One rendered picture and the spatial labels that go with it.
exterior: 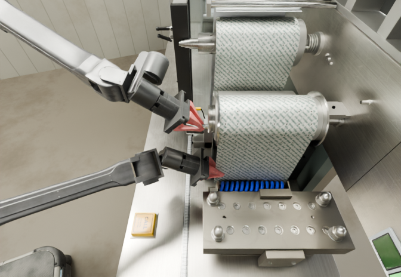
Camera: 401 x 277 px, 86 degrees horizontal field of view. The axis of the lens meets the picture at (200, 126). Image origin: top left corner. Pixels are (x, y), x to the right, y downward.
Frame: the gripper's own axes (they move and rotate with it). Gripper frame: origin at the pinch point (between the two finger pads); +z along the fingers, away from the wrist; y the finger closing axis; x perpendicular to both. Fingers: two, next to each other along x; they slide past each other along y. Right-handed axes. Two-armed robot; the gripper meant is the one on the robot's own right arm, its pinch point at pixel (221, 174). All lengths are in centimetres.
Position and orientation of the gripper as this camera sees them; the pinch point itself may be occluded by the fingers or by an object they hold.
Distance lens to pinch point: 68.7
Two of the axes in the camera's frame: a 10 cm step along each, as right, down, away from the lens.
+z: 8.7, 3.3, 3.7
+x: 5.0, -5.8, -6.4
